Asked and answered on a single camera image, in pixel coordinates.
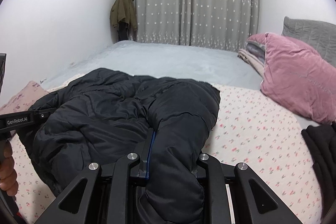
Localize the pink floral folded quilt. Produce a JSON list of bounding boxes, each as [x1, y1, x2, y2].
[[0, 81, 48, 115]]

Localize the black puffer down jacket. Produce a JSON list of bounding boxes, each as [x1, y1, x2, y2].
[[18, 68, 221, 223]]

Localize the pink velvet pillow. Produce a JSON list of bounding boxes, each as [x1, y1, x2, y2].
[[247, 33, 335, 124]]

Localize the light grey bed blanket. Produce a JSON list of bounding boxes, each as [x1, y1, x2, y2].
[[42, 41, 262, 90]]

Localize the folded grey pink blankets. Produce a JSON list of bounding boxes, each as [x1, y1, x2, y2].
[[238, 41, 265, 77]]

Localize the cherry print bed sheet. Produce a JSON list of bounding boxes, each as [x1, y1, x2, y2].
[[11, 84, 322, 223]]

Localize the person's left hand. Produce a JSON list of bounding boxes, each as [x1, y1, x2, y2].
[[0, 143, 18, 197]]

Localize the grey quilted pillow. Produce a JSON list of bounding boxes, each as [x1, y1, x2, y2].
[[282, 16, 336, 67]]

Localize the black folded garment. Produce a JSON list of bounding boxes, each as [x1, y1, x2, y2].
[[301, 123, 335, 215]]

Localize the olive green hanging jacket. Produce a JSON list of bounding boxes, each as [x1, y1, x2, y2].
[[110, 0, 138, 42]]

